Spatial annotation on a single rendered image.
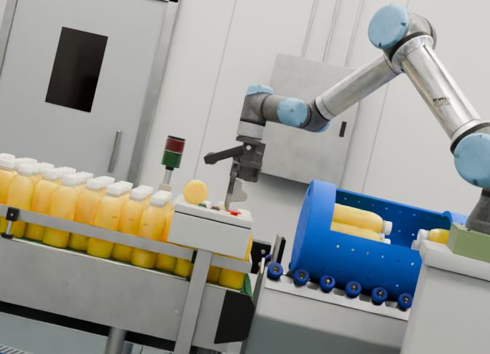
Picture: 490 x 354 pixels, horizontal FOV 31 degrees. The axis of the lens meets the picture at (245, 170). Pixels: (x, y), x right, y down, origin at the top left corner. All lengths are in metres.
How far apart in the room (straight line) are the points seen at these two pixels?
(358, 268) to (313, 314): 0.18
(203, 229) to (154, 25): 4.11
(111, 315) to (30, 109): 4.19
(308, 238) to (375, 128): 3.58
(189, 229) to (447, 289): 0.65
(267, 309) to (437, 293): 0.57
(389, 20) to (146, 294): 0.94
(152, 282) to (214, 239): 0.24
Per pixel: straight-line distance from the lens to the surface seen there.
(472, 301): 2.07
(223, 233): 2.21
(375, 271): 2.47
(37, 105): 6.43
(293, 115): 2.37
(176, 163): 2.88
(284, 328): 2.46
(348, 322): 2.48
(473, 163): 2.03
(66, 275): 2.37
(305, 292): 2.47
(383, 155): 5.95
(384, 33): 2.20
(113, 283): 2.36
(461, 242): 2.06
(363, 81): 2.40
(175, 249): 2.35
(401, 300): 2.51
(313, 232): 2.42
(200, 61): 6.15
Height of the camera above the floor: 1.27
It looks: 1 degrees down
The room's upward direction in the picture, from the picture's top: 13 degrees clockwise
